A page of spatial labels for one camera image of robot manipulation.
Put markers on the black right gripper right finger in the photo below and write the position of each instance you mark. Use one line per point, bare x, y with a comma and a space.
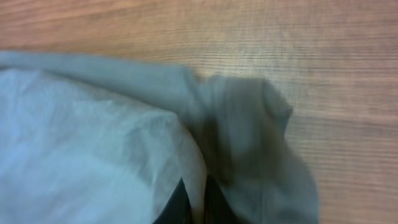
217, 209

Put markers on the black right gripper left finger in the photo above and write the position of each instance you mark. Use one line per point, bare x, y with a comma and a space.
177, 209

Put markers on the grey shorts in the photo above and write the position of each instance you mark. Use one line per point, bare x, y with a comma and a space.
88, 139

